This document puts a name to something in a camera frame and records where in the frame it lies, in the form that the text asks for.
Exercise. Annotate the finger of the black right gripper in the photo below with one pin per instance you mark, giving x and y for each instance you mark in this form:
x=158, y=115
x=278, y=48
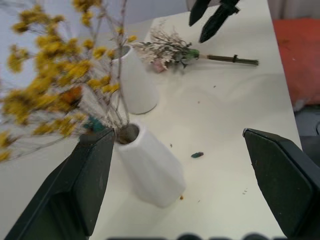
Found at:
x=197, y=11
x=215, y=21

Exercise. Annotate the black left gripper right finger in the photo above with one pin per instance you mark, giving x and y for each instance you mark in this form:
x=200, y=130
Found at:
x=285, y=180

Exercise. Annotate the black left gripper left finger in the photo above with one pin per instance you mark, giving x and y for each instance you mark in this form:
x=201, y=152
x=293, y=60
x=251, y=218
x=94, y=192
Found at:
x=75, y=190

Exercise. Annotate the yellow dried flower bouquet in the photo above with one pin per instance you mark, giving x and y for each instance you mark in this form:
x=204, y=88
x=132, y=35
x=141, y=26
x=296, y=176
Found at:
x=50, y=50

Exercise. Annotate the white and pink flower bouquet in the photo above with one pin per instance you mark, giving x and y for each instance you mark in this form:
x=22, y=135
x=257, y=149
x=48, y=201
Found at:
x=165, y=50

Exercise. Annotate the white ribbed ceramic vase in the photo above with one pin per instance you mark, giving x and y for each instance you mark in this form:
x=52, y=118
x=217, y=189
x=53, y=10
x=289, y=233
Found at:
x=152, y=172

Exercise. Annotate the small green leaf scrap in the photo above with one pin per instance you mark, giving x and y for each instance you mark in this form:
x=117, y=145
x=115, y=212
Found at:
x=197, y=155

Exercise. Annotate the red cloth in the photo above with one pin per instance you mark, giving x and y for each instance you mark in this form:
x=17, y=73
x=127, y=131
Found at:
x=300, y=57

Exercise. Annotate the white smooth ceramic vase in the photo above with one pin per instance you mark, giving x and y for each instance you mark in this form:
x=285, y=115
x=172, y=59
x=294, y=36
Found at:
x=136, y=82

